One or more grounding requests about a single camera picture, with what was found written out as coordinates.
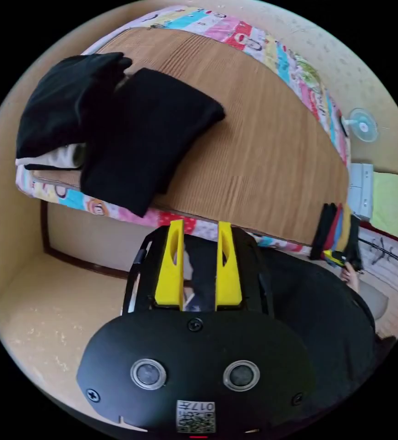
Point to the person's right hand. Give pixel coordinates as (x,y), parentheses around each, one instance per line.
(351,278)

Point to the bed with woven mat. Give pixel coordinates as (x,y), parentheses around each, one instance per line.
(271,144)

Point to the white electric fan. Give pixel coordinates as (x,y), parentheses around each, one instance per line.
(363,126)

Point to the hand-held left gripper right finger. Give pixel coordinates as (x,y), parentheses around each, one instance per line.
(229,278)

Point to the pile of clothes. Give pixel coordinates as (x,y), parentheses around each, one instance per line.
(61,103)
(333,227)

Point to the white drawer cabinet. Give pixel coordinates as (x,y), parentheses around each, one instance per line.
(361,192)

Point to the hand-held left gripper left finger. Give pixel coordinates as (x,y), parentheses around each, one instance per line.
(167,275)

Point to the person's body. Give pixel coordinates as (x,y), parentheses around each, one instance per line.
(316,316)

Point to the light green cloth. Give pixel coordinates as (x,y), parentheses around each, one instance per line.
(390,206)

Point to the black pants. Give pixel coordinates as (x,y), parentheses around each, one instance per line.
(151,137)

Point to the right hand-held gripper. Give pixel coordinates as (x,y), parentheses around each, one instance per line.
(353,240)

